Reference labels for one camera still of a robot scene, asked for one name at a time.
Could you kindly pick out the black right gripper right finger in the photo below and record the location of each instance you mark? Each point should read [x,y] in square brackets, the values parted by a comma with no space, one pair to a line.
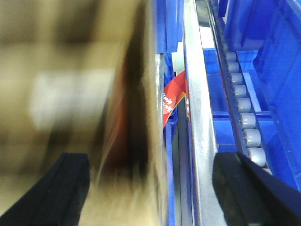
[250,196]

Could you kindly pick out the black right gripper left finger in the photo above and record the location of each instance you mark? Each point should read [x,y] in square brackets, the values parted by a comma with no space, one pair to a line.
[57,198]

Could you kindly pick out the large brown cardboard box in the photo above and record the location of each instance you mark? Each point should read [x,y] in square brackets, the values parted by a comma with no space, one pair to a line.
[79,76]

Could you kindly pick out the grey roller conveyor track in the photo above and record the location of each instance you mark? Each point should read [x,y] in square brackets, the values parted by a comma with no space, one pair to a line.
[245,125]

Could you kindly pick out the red snack bag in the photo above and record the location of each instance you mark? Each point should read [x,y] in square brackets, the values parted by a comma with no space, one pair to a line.
[174,92]

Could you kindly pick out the blue bin upper right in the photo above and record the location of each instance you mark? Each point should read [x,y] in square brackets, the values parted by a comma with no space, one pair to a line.
[266,35]

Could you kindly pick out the blue bin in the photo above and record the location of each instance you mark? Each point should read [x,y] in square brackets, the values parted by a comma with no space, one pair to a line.
[266,35]
[169,32]

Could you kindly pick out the blue bin lower centre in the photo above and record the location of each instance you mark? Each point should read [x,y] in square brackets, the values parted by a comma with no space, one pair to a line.
[169,32]

